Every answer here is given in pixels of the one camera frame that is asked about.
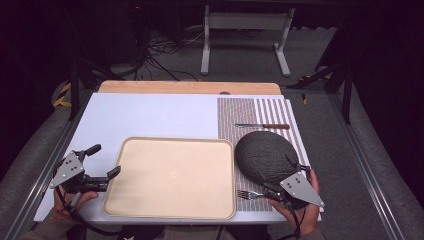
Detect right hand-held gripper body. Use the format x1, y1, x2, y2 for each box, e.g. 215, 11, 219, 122
262, 162, 325, 210

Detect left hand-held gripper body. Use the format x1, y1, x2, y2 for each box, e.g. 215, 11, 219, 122
49, 150, 109, 195

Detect metal fork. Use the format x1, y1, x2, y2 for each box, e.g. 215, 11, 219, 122
236, 189, 265, 201

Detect beige rectangular tray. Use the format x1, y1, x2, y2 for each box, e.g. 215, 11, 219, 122
102, 136, 238, 221

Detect person's right hand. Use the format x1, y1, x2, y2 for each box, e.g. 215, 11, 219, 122
267, 168, 322, 237

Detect person's left hand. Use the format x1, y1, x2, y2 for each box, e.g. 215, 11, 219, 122
53, 186, 100, 214

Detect dark round textured plate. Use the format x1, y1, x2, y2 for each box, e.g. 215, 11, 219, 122
233, 130, 300, 188

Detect yellow and black tape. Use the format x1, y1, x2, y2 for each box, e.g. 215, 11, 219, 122
52, 82, 73, 108
297, 73, 332, 105

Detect black stand legs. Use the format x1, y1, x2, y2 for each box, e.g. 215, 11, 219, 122
287, 59, 355, 125
67, 54, 126, 122

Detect striped placemat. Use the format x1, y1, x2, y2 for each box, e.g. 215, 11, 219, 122
216, 96, 325, 213

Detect wooden board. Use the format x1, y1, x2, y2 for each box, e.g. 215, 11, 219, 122
98, 80, 283, 96

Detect grey metal stand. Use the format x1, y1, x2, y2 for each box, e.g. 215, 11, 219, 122
199, 4, 296, 78

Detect aluminium rail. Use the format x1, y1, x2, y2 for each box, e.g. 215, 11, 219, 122
2, 89, 96, 240
327, 93, 408, 240

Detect right hand-held gripper cable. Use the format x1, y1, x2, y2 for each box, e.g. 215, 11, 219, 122
276, 199, 308, 240

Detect hand-held gripper cable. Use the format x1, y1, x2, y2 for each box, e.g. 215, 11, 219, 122
276, 199, 308, 240
53, 184, 122, 238

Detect orange wrist strap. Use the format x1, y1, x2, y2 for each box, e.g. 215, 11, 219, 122
49, 207, 74, 222

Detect left hand-held gripper cable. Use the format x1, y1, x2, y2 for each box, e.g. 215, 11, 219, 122
53, 184, 122, 238

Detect bundle of black cables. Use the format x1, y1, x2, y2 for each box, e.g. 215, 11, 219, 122
133, 28, 205, 83

